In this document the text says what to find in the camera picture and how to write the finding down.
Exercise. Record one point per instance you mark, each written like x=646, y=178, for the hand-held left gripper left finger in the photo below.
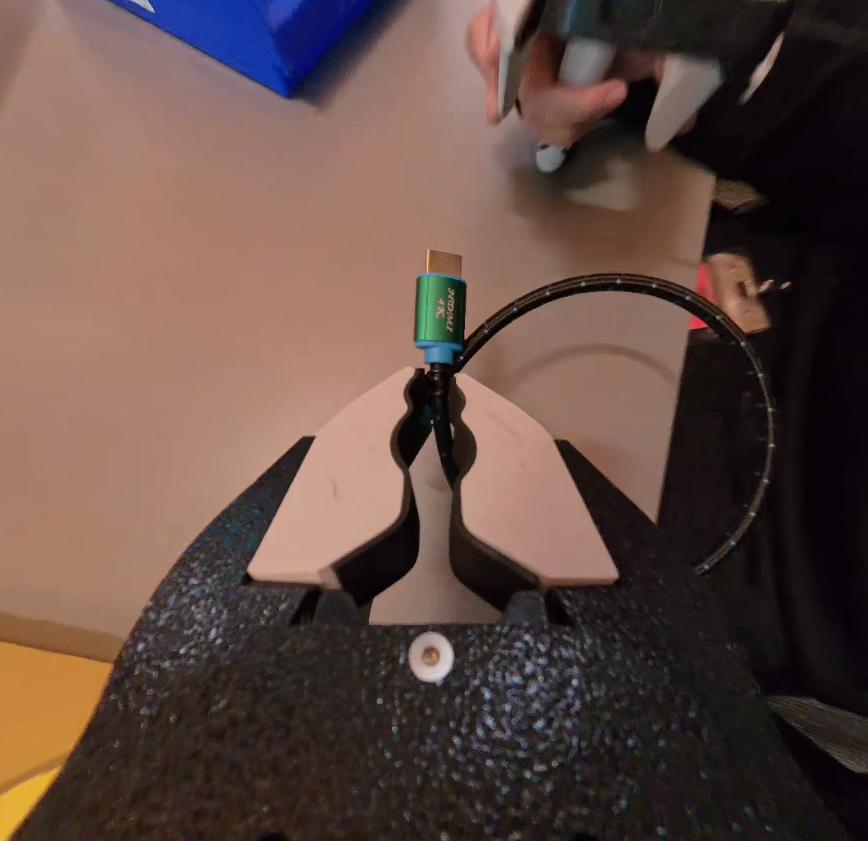
x=339, y=488

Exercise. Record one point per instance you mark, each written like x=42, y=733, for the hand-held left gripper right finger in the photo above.
x=529, y=502

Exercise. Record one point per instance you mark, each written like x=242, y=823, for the blue plastic bin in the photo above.
x=224, y=21

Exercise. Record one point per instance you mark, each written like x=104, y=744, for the person's right forearm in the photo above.
x=814, y=95

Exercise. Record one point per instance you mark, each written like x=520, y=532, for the person's right hand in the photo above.
x=549, y=109

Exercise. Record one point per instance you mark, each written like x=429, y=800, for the red clear badge holder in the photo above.
x=736, y=292

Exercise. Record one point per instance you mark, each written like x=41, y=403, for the yellow container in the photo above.
x=41, y=705

